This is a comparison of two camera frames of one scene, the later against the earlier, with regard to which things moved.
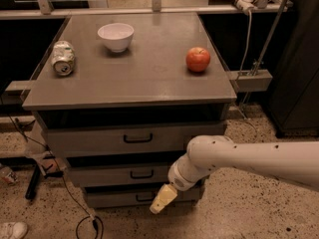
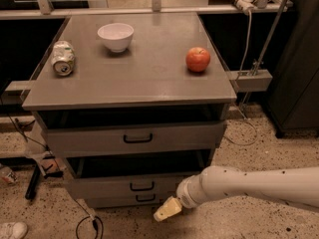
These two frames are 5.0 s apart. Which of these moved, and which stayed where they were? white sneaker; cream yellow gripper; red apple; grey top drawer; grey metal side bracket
Moved: cream yellow gripper
Stayed: red apple; grey metal side bracket; grey top drawer; white sneaker
